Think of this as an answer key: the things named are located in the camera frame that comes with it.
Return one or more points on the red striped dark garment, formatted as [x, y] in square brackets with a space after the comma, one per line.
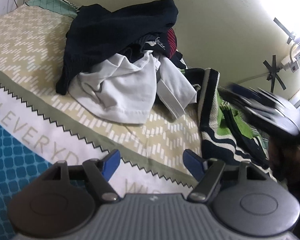
[171, 42]

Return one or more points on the navy white green striped sweater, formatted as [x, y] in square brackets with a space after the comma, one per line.
[211, 120]

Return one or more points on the white t-shirt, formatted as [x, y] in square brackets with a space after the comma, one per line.
[120, 90]

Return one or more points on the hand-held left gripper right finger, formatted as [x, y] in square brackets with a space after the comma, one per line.
[192, 164]

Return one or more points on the beige patterned bedsheet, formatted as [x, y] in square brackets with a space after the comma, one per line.
[27, 42]

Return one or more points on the black garment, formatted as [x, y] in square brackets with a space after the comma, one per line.
[178, 59]

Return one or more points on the dark navy garment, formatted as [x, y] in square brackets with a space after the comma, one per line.
[110, 32]

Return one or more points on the black tape cross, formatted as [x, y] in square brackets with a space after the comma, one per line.
[273, 73]

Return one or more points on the black tape strip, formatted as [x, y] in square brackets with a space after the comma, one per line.
[285, 28]

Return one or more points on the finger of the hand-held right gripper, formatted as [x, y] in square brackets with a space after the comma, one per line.
[240, 89]

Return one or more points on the white plug with red switch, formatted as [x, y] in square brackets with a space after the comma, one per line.
[291, 66]

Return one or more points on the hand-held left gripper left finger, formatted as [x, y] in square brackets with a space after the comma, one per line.
[111, 164]

